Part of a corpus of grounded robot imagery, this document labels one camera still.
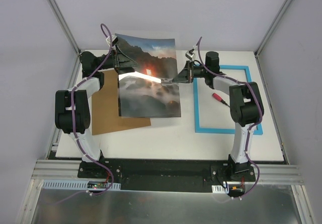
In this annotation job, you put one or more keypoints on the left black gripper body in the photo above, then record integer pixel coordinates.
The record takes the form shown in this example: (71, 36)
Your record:
(116, 59)

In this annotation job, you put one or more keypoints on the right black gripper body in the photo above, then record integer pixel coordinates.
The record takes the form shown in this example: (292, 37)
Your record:
(188, 71)

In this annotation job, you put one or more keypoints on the red handled screwdriver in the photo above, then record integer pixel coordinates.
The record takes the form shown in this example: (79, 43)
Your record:
(219, 99)

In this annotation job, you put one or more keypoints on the sunset seascape photo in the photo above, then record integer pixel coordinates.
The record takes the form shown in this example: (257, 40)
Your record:
(151, 88)

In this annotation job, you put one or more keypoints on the blue picture frame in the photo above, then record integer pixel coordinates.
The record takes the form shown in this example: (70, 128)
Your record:
(211, 116)

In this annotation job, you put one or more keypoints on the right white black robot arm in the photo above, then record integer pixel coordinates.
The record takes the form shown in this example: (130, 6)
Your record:
(245, 105)

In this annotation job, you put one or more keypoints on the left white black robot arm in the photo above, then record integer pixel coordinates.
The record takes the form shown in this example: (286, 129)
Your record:
(72, 111)

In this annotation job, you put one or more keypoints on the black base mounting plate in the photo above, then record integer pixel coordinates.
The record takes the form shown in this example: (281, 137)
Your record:
(196, 183)

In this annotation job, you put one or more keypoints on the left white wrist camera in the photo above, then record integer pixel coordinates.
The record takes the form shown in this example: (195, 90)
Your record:
(111, 41)

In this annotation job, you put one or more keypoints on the brown frame backing board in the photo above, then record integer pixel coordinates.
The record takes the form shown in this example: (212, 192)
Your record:
(105, 113)

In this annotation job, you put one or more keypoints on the left aluminium corner post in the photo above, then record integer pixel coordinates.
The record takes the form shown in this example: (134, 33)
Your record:
(64, 26)

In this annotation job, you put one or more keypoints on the aluminium corner post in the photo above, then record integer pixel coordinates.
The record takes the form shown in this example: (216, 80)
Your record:
(273, 26)
(64, 26)

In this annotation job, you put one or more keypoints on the right white cable duct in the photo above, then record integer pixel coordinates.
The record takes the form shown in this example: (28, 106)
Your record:
(218, 189)

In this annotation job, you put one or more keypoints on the white cable duct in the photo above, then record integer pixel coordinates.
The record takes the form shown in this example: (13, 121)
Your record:
(218, 189)
(76, 185)

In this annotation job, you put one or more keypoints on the front aluminium rail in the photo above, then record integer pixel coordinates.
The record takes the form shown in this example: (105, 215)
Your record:
(121, 168)

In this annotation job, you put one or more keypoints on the right aluminium corner post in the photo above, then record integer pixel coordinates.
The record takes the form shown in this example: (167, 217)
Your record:
(273, 26)

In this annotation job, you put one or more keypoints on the left white cable duct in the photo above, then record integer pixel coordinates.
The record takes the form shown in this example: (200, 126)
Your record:
(76, 185)

